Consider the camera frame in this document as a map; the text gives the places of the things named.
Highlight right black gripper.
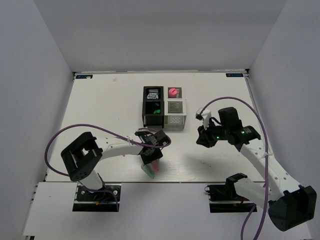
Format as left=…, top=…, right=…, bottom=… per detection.
left=196, top=119, right=229, bottom=148

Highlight pink eraser capsule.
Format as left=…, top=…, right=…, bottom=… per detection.
left=151, top=160, right=159, bottom=173

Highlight green eraser capsule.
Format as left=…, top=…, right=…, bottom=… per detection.
left=141, top=164, right=155, bottom=179

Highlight blue patterned glue stick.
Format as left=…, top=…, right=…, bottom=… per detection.
left=146, top=91, right=160, bottom=100

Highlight pink patterned glue stick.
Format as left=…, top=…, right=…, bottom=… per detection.
left=168, top=87, right=178, bottom=98

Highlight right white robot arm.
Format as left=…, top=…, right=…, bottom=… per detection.
left=195, top=107, right=317, bottom=232

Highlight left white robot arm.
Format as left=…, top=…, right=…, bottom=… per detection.
left=60, top=130, right=171, bottom=200

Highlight black two-slot container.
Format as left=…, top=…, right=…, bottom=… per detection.
left=142, top=86, right=165, bottom=128

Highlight white two-slot container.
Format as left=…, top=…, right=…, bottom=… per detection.
left=164, top=86, right=187, bottom=130

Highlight right blue table label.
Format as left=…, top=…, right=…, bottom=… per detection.
left=225, top=73, right=244, bottom=78

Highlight blue table label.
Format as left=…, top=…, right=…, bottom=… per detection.
left=225, top=73, right=244, bottom=78
left=75, top=74, right=93, bottom=79

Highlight left blue table label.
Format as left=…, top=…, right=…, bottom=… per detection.
left=75, top=74, right=93, bottom=79

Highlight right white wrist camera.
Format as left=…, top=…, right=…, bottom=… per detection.
left=195, top=107, right=212, bottom=130

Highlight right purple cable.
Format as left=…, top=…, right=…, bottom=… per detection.
left=201, top=96, right=270, bottom=240

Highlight purple cable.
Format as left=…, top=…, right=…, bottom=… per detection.
left=44, top=124, right=172, bottom=177
left=201, top=96, right=270, bottom=240

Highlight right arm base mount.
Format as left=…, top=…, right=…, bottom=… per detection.
left=204, top=173, right=257, bottom=214

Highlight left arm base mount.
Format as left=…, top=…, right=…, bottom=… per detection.
left=72, top=183, right=122, bottom=213

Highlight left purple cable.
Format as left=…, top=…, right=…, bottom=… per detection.
left=44, top=124, right=172, bottom=177

